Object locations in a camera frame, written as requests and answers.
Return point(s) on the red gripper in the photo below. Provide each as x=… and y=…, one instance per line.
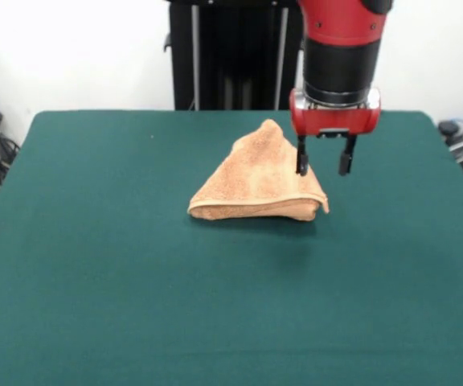
x=336, y=120

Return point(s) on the dark green table cloth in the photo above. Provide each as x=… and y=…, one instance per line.
x=95, y=281

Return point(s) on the tan terry towel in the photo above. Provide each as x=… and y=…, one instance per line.
x=255, y=181

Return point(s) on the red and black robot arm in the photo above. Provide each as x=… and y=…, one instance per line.
x=340, y=60

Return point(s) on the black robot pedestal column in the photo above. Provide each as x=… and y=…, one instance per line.
x=235, y=60

